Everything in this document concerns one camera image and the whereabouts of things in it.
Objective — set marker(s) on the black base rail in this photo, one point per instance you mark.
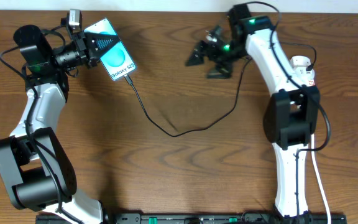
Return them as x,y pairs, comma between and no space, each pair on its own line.
260,218

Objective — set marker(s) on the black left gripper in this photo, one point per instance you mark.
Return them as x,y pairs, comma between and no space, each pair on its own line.
83,48

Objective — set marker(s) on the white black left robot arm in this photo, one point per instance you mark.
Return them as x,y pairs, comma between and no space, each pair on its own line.
35,170

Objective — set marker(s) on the white power strip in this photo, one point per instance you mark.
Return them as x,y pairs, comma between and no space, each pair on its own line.
304,71

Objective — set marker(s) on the blue screen smartphone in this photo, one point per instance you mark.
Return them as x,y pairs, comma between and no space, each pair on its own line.
117,61

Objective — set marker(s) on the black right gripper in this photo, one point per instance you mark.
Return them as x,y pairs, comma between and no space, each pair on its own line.
210,46

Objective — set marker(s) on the white charger adapter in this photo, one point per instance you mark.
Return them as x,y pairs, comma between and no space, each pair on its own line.
303,67

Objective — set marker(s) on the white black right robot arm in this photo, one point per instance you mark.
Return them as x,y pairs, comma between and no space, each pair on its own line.
291,115

